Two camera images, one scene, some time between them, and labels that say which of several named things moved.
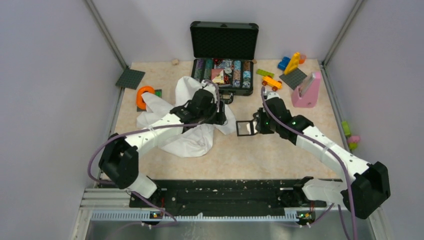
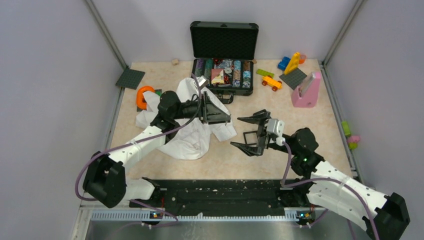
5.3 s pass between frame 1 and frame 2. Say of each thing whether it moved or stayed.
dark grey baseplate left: stayed
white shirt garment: stayed
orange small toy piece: stayed
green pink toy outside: stayed
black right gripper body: moved
